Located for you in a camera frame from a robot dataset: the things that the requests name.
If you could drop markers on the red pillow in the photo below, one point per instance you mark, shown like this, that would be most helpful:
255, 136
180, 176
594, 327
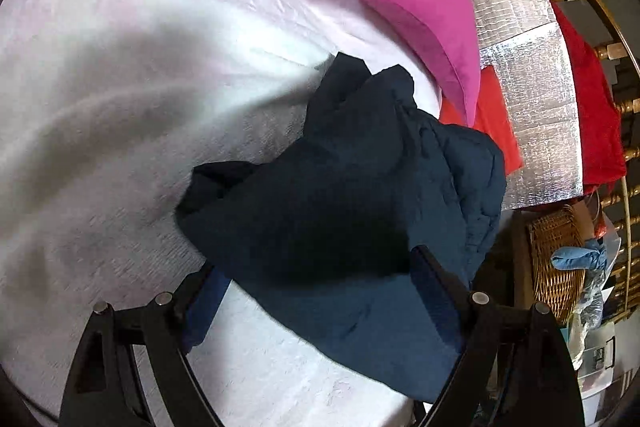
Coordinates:
495, 122

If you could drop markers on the wicker basket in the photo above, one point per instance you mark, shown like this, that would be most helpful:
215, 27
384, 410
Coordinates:
555, 292

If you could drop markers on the pink pillow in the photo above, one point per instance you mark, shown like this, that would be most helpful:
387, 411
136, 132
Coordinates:
415, 7

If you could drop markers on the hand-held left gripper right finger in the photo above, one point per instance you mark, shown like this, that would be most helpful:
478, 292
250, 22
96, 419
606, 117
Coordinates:
440, 307

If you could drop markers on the red cloth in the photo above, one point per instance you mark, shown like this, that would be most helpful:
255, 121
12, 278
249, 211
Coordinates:
590, 107

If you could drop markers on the silver foil insulation sheet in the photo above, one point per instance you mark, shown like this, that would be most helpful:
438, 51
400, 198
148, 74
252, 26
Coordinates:
530, 82

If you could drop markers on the white plastic box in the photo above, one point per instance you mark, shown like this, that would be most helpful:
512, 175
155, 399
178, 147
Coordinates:
602, 349

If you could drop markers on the clear plastic bag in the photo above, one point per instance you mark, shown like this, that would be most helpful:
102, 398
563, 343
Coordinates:
590, 302

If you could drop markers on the dark wooden shelf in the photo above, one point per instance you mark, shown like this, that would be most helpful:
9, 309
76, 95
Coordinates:
520, 257

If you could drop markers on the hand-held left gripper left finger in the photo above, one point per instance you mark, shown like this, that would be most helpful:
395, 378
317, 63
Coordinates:
205, 307

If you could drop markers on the navy quilted jacket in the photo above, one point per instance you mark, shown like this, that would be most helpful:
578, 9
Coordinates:
325, 207

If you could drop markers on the light blue cloth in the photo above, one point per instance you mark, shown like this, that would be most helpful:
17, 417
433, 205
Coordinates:
575, 257

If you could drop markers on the white bed blanket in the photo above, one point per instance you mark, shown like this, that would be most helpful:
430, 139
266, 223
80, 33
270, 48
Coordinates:
125, 82

